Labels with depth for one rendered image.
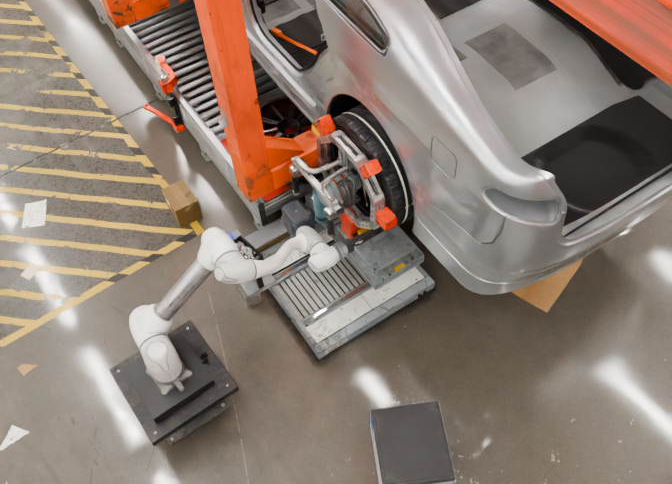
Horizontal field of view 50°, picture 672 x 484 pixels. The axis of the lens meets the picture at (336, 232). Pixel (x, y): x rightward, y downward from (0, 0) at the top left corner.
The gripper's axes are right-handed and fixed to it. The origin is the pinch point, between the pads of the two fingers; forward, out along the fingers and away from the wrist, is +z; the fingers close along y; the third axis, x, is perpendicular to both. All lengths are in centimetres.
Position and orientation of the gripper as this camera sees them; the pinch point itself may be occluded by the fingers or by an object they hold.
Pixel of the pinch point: (376, 229)
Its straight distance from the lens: 388.3
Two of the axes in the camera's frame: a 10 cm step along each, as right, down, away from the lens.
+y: 3.6, 0.5, -9.3
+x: -4.2, -8.8, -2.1
